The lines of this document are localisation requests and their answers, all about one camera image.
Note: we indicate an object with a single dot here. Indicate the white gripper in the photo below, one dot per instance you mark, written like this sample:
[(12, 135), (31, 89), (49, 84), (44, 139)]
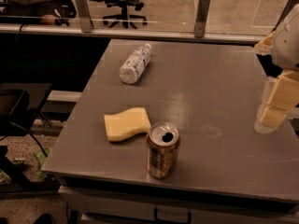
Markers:
[(289, 48)]

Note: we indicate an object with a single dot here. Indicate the clear plastic water bottle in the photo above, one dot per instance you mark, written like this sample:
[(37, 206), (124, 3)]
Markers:
[(135, 65)]

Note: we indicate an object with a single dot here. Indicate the glass barrier panel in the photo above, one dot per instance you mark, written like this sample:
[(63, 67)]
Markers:
[(168, 19)]

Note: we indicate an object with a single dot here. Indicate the open soda can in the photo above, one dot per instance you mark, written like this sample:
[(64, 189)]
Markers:
[(163, 143)]

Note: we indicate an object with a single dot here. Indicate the yellow sponge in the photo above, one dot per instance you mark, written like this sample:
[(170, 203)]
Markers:
[(126, 124)]

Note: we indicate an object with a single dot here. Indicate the seated person in background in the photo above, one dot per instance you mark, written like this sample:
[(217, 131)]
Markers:
[(47, 12)]

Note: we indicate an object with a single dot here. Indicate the green crumpled wrapper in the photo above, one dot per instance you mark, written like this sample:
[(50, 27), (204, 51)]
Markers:
[(41, 156)]

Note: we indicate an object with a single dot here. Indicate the black side table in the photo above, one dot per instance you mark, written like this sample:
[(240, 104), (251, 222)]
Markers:
[(21, 103)]

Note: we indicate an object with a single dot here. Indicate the black shoe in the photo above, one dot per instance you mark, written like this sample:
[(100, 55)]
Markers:
[(45, 219)]

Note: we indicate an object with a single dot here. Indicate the middle metal glass bracket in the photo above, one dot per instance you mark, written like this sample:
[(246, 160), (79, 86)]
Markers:
[(201, 18)]

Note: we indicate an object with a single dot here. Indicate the left metal glass bracket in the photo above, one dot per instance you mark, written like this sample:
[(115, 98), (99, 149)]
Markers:
[(86, 23)]

